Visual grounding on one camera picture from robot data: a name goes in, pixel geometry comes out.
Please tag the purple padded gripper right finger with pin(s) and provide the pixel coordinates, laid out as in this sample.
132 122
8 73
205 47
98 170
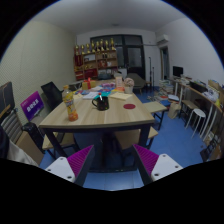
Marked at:
153 167

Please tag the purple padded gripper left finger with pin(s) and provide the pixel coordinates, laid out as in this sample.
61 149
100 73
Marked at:
74 168

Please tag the wooden bench under table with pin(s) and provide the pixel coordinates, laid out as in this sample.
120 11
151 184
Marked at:
127 138

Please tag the cardboard box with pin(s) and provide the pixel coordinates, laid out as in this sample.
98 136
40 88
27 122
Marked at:
26 143

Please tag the wooden stool seat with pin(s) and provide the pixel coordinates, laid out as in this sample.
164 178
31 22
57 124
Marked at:
157 110

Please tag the red round coaster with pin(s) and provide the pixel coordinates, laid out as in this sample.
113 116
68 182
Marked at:
129 106

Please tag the long side desk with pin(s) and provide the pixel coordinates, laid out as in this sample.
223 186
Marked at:
192 98

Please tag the black mug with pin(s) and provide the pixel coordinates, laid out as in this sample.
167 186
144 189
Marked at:
101 103

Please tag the white round stool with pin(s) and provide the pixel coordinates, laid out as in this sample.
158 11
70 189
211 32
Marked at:
200 118

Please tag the wooden table with black legs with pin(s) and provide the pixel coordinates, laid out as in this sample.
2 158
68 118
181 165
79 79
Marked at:
91 120

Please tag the orange juice plastic bottle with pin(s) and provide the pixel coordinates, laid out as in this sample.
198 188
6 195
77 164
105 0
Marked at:
67 97

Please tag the black office chair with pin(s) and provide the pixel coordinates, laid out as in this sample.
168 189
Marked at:
53 94

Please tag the purple sign board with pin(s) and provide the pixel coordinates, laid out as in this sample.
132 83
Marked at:
32 105

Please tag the yellow paper envelope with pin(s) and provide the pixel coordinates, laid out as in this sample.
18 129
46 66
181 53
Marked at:
120 96

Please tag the grey armchair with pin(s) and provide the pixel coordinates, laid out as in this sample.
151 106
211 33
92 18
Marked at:
139 83

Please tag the flower pot with pink flowers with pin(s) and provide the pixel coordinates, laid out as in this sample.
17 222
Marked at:
128 85

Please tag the black computer monitor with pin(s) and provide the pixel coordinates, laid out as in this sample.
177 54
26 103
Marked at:
177 71

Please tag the wooden trophy shelf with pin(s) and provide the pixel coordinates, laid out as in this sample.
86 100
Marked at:
95 60

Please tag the dark window door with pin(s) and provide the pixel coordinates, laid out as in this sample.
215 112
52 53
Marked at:
130 52

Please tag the wall air conditioner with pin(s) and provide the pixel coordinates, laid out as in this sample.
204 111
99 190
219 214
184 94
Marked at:
162 39

